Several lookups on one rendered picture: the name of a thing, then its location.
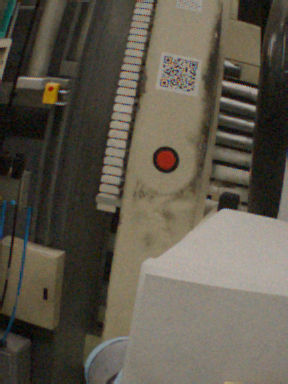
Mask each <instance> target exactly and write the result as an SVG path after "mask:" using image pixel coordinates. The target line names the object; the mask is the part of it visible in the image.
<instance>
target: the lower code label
mask: <svg viewBox="0 0 288 384"><path fill-rule="evenodd" d="M161 55H162V56H161V61H160V66H159V71H158V76H157V81H156V86H155V87H156V89H162V90H167V91H173V92H178V93H182V94H188V95H193V96H196V97H197V93H198V88H199V78H200V74H201V71H200V69H201V64H202V60H199V59H196V58H192V57H187V56H182V55H176V54H170V53H161Z"/></svg>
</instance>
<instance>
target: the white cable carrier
mask: <svg viewBox="0 0 288 384"><path fill-rule="evenodd" d="M137 1H140V2H137V3H136V4H135V7H137V8H136V9H135V12H134V14H139V15H134V17H133V20H137V21H138V22H136V21H134V22H132V25H131V26H132V27H136V28H132V29H131V30H130V33H131V34H135V35H130V36H129V39H128V40H130V41H134V42H129V43H128V44H127V48H130V49H127V50H126V53H125V54H126V55H127V56H126V57H125V59H124V63H129V64H124V65H123V67H122V70H124V71H127V72H122V73H120V78H125V79H121V80H119V83H118V85H119V86H123V87H124V88H122V87H121V88H118V90H117V94H119V95H122V96H117V97H116V99H115V102H117V103H121V104H116V105H114V111H118V112H116V113H114V114H113V117H112V118H113V119H115V120H114V121H113V122H112V123H111V124H110V128H112V129H114V130H110V131H109V134H108V136H110V137H113V138H110V139H108V141H107V145H108V146H111V147H108V148H107V149H106V153H105V154H106V155H110V156H107V157H105V159H104V164H108V165H106V166H104V167H103V173H106V174H105V175H103V176H102V178H101V182H104V184H102V185H101V186H100V191H102V193H100V194H99V196H103V197H108V198H113V199H118V200H122V197H123V192H121V191H124V185H125V184H124V183H122V182H125V179H126V175H125V174H124V173H127V165H125V164H128V160H129V157H128V156H126V155H129V154H130V147H128V146H131V142H132V139H131V138H128V137H132V136H133V130H132V129H130V128H134V125H135V122H134V121H131V120H135V119H136V112H137V108H138V105H137V104H135V103H136V102H137V103H138V102H139V98H140V97H139V96H137V95H138V94H140V93H141V88H139V87H142V81H143V76H144V73H143V72H139V71H145V65H142V64H144V63H145V64H146V61H147V58H145V57H143V56H147V55H148V51H147V50H144V49H149V42H150V37H148V36H147V35H151V33H152V30H151V29H153V25H154V24H153V23H149V22H154V17H153V16H155V12H156V11H154V10H156V8H157V4H152V3H158V0H137ZM145 2H146V3H145ZM140 8H141V9H140ZM144 8H145V9H144ZM151 9H153V10H151ZM142 15H144V16H142ZM140 21H141V22H140ZM145 42H148V43H145ZM141 63H142V64H141ZM138 79H139V80H138ZM135 94H136V95H135ZM97 209H100V210H105V211H110V212H116V206H112V205H107V204H102V203H98V204H97Z"/></svg>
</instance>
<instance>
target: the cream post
mask: <svg viewBox="0 0 288 384"><path fill-rule="evenodd" d="M202 1H203V4H202V11H201V12H199V11H194V10H189V9H182V8H176V4H177V0H158V4H157V8H156V12H155V16H154V25H153V29H152V33H151V37H150V42H149V51H148V55H147V61H146V66H145V71H144V76H143V81H142V87H141V93H140V98H139V102H138V108H137V113H136V119H135V125H134V130H133V136H132V142H131V148H130V154H129V160H128V166H127V173H126V179H125V185H124V191H123V197H122V205H121V212H120V218H119V224H118V229H117V234H116V240H115V246H114V252H113V257H112V262H113V263H112V268H111V274H110V279H109V285H108V290H109V291H108V296H107V301H106V306H105V309H106V311H105V316H104V321H103V324H104V325H103V330H102V335H101V337H102V340H101V344H102V343H104V342H105V341H109V340H111V339H115V338H118V337H129V332H130V327H131V322H132V317H133V312H134V308H135V305H134V302H135V297H136V292H137V287H138V282H139V276H140V271H141V265H142V263H143V262H144V261H145V260H147V259H148V258H155V259H156V258H158V257H160V256H162V255H163V254H164V253H166V252H167V251H168V250H170V249H171V248H172V247H174V246H175V245H176V244H178V243H179V242H180V241H182V240H183V239H184V238H185V237H186V236H187V235H188V234H189V233H190V232H191V231H193V230H194V229H195V228H196V227H197V226H198V225H199V224H200V223H201V221H202V220H203V216H204V211H205V205H206V199H207V194H208V188H209V177H210V171H211V165H212V160H213V155H214V149H215V147H214V144H215V138H216V133H217V123H218V117H219V107H220V98H221V93H222V91H221V88H222V83H223V81H222V79H223V74H224V72H223V69H224V61H225V52H226V49H225V48H226V44H227V43H226V40H227V31H228V30H227V28H228V20H229V18H228V17H229V9H230V8H229V6H230V0H202ZM161 53H170V54H176V55H182V56H187V57H192V58H196V59H199V60H202V64H201V69H200V71H201V74H200V78H199V88H198V93H197V97H196V96H193V95H188V94H182V93H178V92H173V91H167V90H162V89H156V87H155V86H156V81H157V76H158V71H159V66H160V61H161V56H162V55H161ZM163 151H169V152H171V153H172V154H173V156H174V158H175V162H174V164H173V166H172V167H171V168H169V169H162V168H161V167H159V166H158V164H157V156H158V155H159V154H160V153H161V152H163Z"/></svg>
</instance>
